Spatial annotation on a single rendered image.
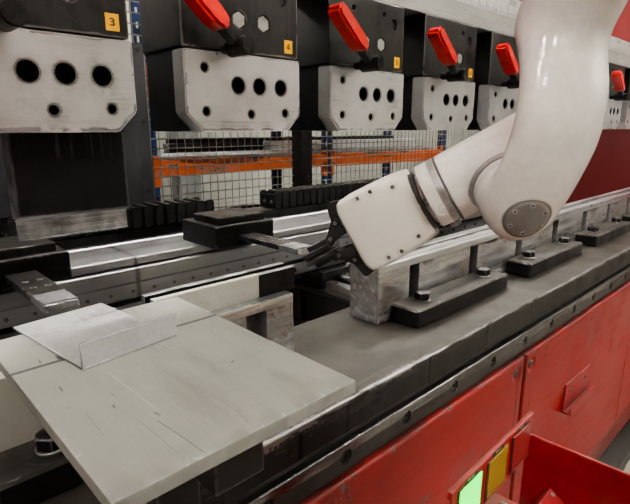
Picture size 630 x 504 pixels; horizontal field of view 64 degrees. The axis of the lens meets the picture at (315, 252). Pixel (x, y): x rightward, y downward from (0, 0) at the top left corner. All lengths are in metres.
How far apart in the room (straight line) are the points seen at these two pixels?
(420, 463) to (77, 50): 0.66
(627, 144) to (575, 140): 1.88
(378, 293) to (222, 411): 0.49
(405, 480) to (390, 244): 0.34
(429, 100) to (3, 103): 0.57
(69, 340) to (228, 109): 0.27
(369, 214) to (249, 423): 0.35
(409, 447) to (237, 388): 0.43
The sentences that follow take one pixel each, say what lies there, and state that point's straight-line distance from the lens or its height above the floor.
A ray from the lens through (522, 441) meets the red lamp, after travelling 0.69.
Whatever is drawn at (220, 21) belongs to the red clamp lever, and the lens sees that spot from 0.51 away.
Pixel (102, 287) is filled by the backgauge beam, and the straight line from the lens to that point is 0.81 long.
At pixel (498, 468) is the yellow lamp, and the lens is 0.64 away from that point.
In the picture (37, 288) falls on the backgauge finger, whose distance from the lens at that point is 0.64.
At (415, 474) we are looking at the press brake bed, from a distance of 0.80.
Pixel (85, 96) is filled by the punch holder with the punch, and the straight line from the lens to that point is 0.49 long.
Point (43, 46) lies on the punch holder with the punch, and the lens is 0.48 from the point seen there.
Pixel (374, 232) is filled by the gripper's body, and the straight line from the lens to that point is 0.62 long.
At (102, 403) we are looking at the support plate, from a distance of 0.38.
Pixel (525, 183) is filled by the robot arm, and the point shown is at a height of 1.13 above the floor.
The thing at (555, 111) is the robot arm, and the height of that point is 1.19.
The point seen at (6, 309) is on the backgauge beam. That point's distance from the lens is 0.78.
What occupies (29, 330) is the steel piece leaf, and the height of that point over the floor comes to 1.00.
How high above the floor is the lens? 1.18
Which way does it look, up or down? 14 degrees down
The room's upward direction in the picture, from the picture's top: straight up
